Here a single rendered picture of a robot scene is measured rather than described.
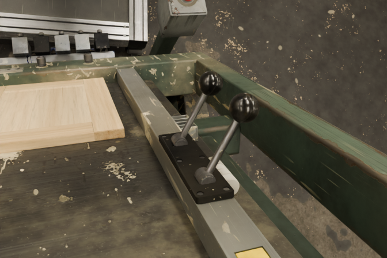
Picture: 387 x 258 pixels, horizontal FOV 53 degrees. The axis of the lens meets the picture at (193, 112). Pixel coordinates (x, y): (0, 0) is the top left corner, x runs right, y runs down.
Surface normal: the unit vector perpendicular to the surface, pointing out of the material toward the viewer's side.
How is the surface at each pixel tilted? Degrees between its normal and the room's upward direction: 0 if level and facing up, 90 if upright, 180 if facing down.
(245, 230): 58
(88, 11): 0
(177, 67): 32
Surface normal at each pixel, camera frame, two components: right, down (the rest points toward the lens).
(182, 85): 0.31, 0.32
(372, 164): -0.01, -0.94
